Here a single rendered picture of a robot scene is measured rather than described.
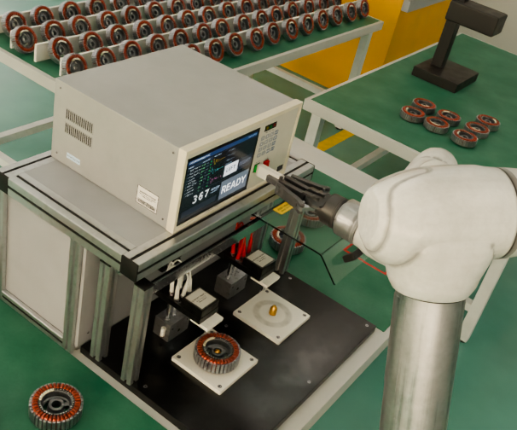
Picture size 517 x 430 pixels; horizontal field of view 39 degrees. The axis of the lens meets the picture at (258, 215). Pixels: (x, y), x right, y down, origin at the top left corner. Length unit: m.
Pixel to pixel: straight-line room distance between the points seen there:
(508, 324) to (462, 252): 2.67
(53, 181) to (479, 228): 1.02
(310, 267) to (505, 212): 1.25
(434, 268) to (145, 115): 0.81
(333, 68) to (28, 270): 3.92
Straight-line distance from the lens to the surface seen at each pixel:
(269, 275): 1.91
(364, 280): 2.23
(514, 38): 6.83
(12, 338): 1.84
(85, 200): 1.65
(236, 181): 1.70
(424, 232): 0.97
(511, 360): 3.47
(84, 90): 1.66
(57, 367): 1.77
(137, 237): 1.56
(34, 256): 1.77
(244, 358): 1.81
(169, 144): 1.50
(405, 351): 1.08
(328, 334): 1.97
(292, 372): 1.83
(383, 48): 5.21
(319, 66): 5.48
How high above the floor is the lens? 2.03
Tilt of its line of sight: 33 degrees down
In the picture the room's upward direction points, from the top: 14 degrees clockwise
